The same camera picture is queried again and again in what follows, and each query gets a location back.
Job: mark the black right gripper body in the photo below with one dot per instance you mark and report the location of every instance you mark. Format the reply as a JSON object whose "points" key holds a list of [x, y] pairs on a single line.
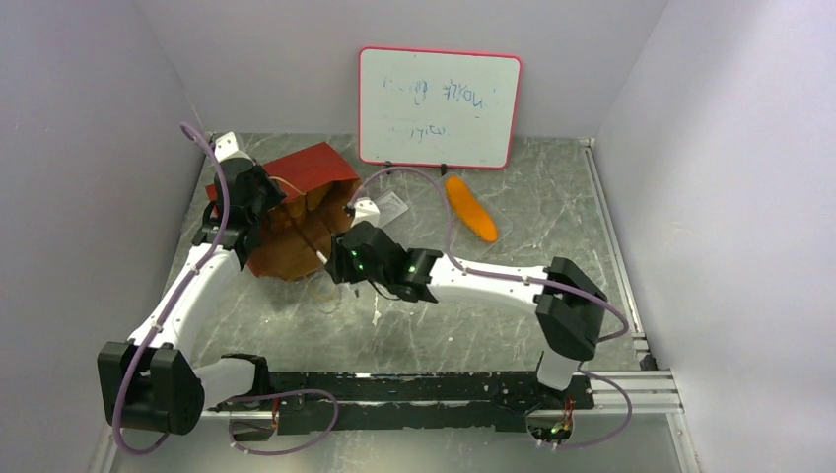
{"points": [[347, 270]]}

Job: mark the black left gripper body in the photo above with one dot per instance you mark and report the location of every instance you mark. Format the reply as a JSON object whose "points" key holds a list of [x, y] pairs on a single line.
{"points": [[270, 196]]}

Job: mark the red brown paper bag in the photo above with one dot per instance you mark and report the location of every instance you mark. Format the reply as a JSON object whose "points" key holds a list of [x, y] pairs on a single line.
{"points": [[318, 183]]}

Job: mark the orange fake bread loaf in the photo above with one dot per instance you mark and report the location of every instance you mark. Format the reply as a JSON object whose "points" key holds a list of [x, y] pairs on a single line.
{"points": [[469, 210]]}

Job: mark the metal tongs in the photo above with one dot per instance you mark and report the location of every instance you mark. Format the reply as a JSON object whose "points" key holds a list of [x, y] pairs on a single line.
{"points": [[308, 242]]}

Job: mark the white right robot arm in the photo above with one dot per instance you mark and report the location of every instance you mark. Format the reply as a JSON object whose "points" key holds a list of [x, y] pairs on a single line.
{"points": [[568, 306]]}

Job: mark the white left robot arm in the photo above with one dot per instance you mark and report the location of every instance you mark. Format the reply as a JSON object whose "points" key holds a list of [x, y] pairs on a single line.
{"points": [[148, 382]]}

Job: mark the yellow fake bread roll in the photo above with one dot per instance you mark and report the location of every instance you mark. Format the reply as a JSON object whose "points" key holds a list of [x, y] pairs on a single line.
{"points": [[307, 202]]}

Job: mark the clear plastic packet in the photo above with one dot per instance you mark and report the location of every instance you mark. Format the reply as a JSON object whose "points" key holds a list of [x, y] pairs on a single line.
{"points": [[386, 208]]}

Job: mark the clear plastic tray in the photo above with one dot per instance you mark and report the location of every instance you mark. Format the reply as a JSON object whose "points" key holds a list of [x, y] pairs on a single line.
{"points": [[457, 236]]}

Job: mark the pink framed whiteboard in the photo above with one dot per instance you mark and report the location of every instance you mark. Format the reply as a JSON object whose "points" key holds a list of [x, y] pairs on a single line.
{"points": [[436, 108]]}

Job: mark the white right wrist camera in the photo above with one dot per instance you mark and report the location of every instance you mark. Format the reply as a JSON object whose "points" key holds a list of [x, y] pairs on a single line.
{"points": [[365, 210]]}

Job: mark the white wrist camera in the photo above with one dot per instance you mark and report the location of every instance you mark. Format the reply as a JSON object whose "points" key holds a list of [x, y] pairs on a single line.
{"points": [[365, 210], [229, 146]]}

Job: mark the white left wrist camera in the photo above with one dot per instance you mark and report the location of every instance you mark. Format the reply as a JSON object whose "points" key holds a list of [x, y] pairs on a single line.
{"points": [[229, 146]]}

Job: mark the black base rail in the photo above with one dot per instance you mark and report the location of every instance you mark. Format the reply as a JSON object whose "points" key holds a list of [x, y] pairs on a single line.
{"points": [[353, 401]]}

